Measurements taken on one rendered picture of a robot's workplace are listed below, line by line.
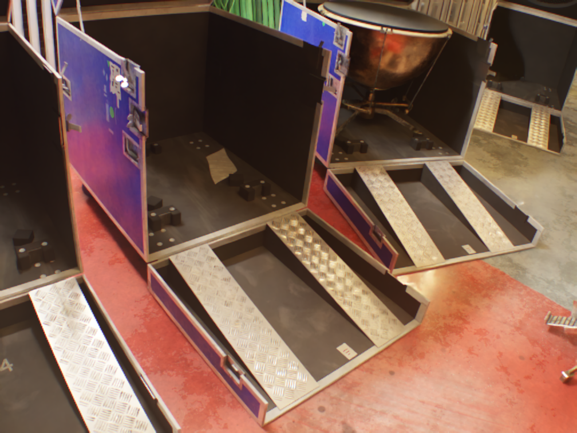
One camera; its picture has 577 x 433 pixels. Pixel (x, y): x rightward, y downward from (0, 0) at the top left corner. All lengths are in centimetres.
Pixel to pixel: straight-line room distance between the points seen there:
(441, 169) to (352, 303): 139
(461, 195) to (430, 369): 136
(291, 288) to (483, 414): 95
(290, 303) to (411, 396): 64
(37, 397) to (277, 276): 112
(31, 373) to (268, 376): 84
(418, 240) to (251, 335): 114
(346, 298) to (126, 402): 99
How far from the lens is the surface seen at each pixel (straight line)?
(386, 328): 215
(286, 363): 190
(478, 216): 305
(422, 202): 310
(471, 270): 270
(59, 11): 263
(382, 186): 292
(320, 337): 205
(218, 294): 202
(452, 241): 283
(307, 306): 216
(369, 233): 256
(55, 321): 194
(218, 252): 227
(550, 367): 237
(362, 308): 216
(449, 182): 319
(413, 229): 273
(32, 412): 185
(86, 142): 246
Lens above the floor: 148
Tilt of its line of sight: 31 degrees down
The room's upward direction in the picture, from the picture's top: 8 degrees clockwise
